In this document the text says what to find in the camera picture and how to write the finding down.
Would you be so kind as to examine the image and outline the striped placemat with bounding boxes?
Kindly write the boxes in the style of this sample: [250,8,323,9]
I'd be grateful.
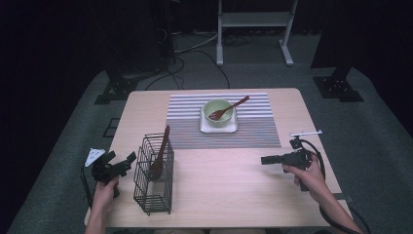
[165,93,282,149]

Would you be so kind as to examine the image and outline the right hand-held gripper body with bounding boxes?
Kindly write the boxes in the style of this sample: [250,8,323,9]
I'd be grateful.
[282,129,323,192]

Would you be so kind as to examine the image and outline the brown wooden spoon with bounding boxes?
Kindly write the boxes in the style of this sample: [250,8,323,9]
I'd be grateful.
[149,125,171,181]

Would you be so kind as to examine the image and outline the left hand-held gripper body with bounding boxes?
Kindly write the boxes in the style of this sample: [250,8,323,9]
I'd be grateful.
[85,147,126,199]

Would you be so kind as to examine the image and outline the black wire basket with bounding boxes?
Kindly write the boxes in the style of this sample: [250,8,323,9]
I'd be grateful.
[132,132,175,216]

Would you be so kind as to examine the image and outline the right hand-held gripper cable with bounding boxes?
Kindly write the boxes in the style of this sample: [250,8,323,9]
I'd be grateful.
[299,138,372,234]

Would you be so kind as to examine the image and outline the grey floor cable bundle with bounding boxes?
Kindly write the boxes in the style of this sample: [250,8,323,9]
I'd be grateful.
[174,32,219,55]

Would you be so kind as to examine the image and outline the black floor cable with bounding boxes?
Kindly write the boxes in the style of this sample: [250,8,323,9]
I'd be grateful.
[144,48,232,92]

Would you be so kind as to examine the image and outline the hand-held gripper cable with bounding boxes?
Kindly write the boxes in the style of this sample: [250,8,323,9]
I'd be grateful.
[299,138,372,234]
[80,165,95,210]

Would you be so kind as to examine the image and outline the left hand-held gripper cable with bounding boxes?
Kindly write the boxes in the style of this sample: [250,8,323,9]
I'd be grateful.
[80,165,95,210]

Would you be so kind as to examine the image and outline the white metal stand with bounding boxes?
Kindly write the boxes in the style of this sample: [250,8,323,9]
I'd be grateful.
[215,0,299,67]

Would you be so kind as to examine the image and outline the white square plate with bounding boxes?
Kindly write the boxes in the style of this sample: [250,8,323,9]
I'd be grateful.
[199,105,239,135]

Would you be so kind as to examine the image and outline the black floor frame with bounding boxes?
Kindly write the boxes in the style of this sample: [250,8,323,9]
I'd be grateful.
[102,117,122,138]

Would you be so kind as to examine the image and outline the person's right hand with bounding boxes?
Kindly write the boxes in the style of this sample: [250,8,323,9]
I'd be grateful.
[282,158,329,201]

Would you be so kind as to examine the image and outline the black stand base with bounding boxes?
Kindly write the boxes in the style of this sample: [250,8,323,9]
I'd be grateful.
[313,66,364,103]
[94,67,139,105]

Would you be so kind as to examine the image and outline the green bowl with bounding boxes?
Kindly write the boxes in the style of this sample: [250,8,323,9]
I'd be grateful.
[203,97,236,129]

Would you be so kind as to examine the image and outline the person's left hand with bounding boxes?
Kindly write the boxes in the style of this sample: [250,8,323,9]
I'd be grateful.
[93,176,121,213]

